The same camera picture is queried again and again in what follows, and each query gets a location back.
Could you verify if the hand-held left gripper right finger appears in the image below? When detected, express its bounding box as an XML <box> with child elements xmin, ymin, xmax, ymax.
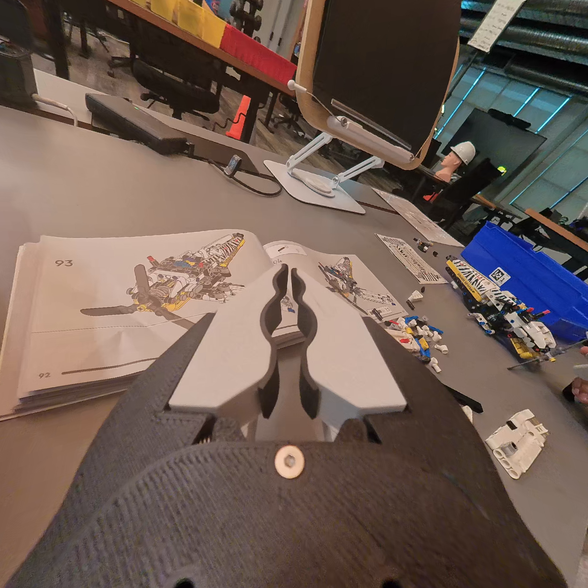
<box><xmin>289</xmin><ymin>269</ymin><xmax>408</xmax><ymax>420</ymax></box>

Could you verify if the black power station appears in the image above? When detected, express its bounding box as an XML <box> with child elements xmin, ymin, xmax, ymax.
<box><xmin>0</xmin><ymin>35</ymin><xmax>37</xmax><ymax>110</ymax></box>

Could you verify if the mannequin head white hard hat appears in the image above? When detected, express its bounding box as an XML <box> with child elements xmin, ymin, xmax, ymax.
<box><xmin>435</xmin><ymin>141</ymin><xmax>477</xmax><ymax>182</ymax></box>

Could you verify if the printed paper sheet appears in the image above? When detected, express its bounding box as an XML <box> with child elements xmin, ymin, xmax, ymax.
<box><xmin>371</xmin><ymin>188</ymin><xmax>462</xmax><ymax>249</ymax></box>

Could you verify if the white paper sign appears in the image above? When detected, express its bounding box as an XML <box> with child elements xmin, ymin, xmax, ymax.
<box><xmin>466</xmin><ymin>0</ymin><xmax>526</xmax><ymax>55</ymax></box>

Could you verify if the black dumbbell rack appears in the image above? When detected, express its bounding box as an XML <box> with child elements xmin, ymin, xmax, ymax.
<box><xmin>228</xmin><ymin>0</ymin><xmax>265</xmax><ymax>33</ymax></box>

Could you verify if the orange traffic cone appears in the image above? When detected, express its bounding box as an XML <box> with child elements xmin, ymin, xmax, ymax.
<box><xmin>226</xmin><ymin>98</ymin><xmax>251</xmax><ymax>139</ymax></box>

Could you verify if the blue tagged storage bin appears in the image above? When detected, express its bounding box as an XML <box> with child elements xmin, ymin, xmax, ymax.
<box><xmin>460</xmin><ymin>219</ymin><xmax>588</xmax><ymax>344</ymax></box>

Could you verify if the black monitor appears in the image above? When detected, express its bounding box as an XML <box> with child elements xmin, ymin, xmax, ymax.
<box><xmin>435</xmin><ymin>109</ymin><xmax>548</xmax><ymax>195</ymax></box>

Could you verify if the book stand with black board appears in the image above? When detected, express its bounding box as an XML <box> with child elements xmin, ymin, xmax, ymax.
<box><xmin>263</xmin><ymin>0</ymin><xmax>462</xmax><ymax>215</ymax></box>

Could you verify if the pile of small lego pieces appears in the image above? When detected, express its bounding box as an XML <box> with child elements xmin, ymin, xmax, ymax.
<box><xmin>384</xmin><ymin>314</ymin><xmax>450</xmax><ymax>373</ymax></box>

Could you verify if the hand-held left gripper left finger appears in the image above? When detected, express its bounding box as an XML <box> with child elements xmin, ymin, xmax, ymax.
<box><xmin>169</xmin><ymin>263</ymin><xmax>289</xmax><ymax>420</ymax></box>

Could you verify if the black power brick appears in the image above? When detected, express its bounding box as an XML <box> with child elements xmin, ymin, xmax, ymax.
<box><xmin>86</xmin><ymin>92</ymin><xmax>194</xmax><ymax>156</ymax></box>

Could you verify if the white lego assembly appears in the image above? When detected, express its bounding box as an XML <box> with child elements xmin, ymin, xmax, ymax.
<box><xmin>485</xmin><ymin>408</ymin><xmax>548</xmax><ymax>480</ymax></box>

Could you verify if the lego instruction booklet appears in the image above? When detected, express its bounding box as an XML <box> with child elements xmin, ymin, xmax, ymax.
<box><xmin>0</xmin><ymin>229</ymin><xmax>408</xmax><ymax>422</ymax></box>

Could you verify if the black cable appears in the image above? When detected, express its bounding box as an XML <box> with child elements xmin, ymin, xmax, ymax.
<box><xmin>201</xmin><ymin>156</ymin><xmax>283</xmax><ymax>197</ymax></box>

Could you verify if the zebra sticker sheet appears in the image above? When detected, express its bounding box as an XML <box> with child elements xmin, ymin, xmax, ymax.
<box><xmin>374</xmin><ymin>234</ymin><xmax>448</xmax><ymax>286</ymax></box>

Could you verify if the red bin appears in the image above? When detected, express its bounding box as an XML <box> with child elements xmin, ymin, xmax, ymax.
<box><xmin>218</xmin><ymin>23</ymin><xmax>299</xmax><ymax>87</ymax></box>

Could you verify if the person's right hand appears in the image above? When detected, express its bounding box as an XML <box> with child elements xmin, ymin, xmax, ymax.
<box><xmin>573</xmin><ymin>344</ymin><xmax>588</xmax><ymax>407</ymax></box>

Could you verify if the yellow bin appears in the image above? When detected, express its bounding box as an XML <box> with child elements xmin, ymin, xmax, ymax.
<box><xmin>201</xmin><ymin>7</ymin><xmax>226</xmax><ymax>46</ymax></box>
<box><xmin>177</xmin><ymin>0</ymin><xmax>206</xmax><ymax>37</ymax></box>
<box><xmin>146</xmin><ymin>0</ymin><xmax>180</xmax><ymax>24</ymax></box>

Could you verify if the black lego beam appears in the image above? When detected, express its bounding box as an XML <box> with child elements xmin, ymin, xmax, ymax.
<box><xmin>443</xmin><ymin>385</ymin><xmax>485</xmax><ymax>416</ymax></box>

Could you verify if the black office chair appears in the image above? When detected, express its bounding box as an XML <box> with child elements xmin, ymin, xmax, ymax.
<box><xmin>107</xmin><ymin>28</ymin><xmax>222</xmax><ymax>122</ymax></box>

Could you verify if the zebra striped lego airplane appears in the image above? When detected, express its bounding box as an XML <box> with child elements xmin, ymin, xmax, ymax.
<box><xmin>446</xmin><ymin>256</ymin><xmax>588</xmax><ymax>372</ymax></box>

